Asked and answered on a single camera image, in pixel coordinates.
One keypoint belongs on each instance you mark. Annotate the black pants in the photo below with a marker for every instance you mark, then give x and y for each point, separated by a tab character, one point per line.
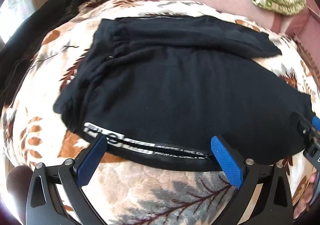
175	85

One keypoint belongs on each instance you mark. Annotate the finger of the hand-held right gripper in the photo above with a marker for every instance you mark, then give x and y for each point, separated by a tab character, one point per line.
306	128

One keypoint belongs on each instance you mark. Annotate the person's right hand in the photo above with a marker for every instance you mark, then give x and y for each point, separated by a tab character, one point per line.
310	187

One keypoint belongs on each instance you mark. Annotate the leaf print blanket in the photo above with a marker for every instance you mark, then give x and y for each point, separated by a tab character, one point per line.
140	197

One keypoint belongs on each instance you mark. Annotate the dark cloth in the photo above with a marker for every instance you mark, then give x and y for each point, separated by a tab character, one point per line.
30	37

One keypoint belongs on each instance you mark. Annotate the window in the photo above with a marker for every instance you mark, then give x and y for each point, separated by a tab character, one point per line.
15	5

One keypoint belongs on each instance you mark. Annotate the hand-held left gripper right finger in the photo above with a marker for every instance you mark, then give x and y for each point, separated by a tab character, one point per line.
226	162

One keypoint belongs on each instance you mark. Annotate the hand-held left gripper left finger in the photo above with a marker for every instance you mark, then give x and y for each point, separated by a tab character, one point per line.
92	158

